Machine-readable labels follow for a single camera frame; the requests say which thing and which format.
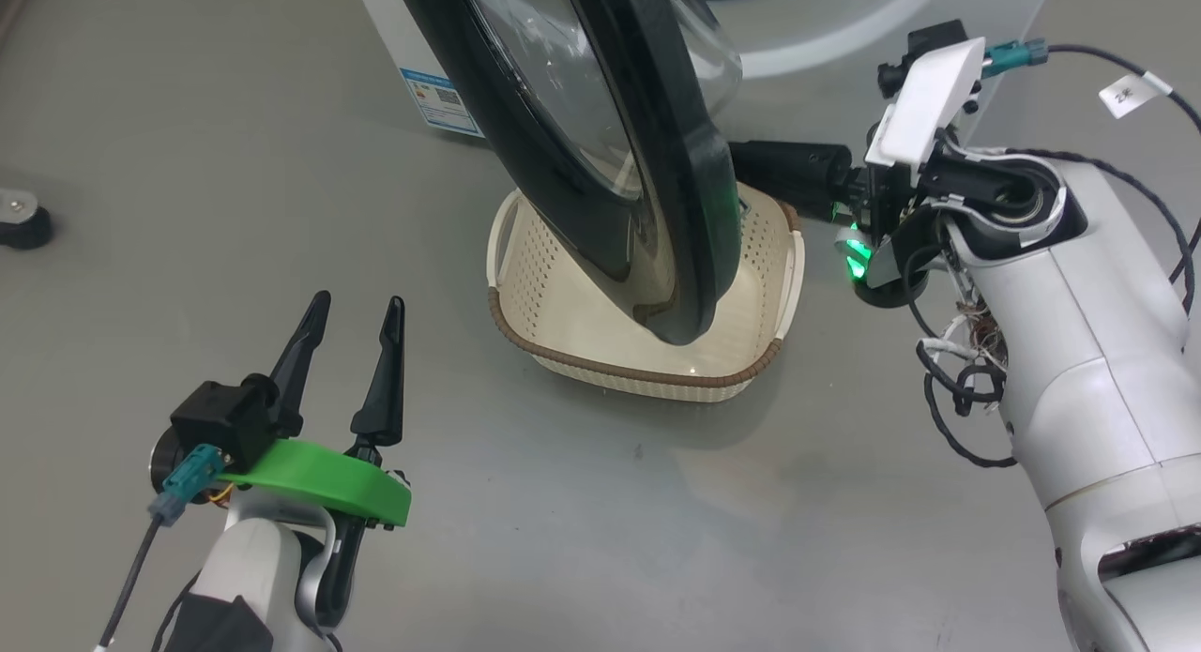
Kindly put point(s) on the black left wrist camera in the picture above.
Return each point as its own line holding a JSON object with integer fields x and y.
{"x": 220, "y": 417}

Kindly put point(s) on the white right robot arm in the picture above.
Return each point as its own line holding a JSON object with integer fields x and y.
{"x": 1079, "y": 352}

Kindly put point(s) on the pink plastic laundry basket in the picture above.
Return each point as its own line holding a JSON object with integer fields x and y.
{"x": 582, "y": 324}

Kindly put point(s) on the white front-load washing machine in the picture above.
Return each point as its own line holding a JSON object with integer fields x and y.
{"x": 403, "y": 33}

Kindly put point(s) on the blue white energy label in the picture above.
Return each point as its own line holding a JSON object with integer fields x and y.
{"x": 436, "y": 98}

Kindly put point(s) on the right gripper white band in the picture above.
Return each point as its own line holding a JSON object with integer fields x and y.
{"x": 924, "y": 98}

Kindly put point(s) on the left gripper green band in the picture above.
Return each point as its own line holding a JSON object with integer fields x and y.
{"x": 328, "y": 478}

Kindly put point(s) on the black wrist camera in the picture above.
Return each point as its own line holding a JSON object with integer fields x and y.
{"x": 220, "y": 417}
{"x": 934, "y": 35}

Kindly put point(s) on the grey stand leg with caster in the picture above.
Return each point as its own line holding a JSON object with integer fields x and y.
{"x": 23, "y": 230}

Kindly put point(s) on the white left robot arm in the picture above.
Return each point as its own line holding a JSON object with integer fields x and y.
{"x": 249, "y": 558}

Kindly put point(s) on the black round glass washer door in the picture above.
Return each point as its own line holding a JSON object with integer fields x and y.
{"x": 685, "y": 211}

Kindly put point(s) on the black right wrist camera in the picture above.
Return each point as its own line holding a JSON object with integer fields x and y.
{"x": 934, "y": 35}

